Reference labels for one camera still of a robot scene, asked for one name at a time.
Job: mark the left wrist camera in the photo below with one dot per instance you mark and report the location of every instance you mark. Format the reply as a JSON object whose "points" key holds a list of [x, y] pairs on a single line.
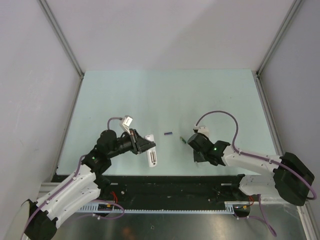
{"points": [[126, 121]]}

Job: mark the left aluminium frame post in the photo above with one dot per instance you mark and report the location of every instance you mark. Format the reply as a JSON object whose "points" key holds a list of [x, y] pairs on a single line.
{"points": [[52, 20]]}

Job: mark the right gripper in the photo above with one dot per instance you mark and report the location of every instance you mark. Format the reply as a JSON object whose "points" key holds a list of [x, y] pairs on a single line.
{"points": [[197, 158]]}

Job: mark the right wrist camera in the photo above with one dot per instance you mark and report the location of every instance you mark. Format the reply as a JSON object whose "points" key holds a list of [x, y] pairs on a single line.
{"points": [[202, 130]]}

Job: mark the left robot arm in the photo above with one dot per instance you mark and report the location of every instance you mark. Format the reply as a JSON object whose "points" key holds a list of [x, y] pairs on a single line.
{"points": [[83, 185]]}

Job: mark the right aluminium frame post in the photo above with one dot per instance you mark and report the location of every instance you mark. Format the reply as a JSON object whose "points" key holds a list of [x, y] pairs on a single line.
{"points": [[280, 34]]}

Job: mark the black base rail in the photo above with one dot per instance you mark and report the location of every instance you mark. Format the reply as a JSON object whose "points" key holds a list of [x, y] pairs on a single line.
{"points": [[173, 193]]}

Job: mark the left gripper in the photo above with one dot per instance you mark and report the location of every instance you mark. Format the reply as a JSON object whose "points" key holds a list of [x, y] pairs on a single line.
{"points": [[137, 140]]}

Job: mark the aluminium frame post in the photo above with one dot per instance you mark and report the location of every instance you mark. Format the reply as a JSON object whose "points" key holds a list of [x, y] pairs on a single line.
{"points": [[280, 34], [52, 20]]}

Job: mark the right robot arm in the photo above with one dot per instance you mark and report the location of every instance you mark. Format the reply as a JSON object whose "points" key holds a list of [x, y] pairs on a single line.
{"points": [[284, 175]]}

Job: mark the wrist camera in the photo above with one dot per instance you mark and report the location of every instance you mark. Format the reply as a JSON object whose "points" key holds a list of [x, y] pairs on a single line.
{"points": [[126, 121], [202, 130]]}

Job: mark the white remote control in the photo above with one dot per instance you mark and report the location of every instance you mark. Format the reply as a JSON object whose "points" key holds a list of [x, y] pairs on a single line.
{"points": [[151, 153]]}

